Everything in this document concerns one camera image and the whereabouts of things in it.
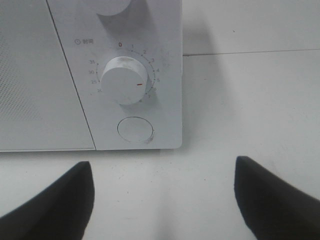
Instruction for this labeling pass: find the white microwave door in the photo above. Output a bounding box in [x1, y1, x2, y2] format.
[0, 0, 94, 152]

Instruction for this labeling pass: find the white microwave knob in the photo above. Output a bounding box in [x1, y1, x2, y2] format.
[87, 0, 132, 16]
[100, 56, 148, 105]

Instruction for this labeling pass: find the white microwave oven body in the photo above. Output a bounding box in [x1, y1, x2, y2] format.
[48, 0, 183, 150]

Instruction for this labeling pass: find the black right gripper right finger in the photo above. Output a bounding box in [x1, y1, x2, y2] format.
[234, 156, 320, 240]

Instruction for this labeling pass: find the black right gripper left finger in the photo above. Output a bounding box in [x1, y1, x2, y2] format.
[0, 161, 95, 240]

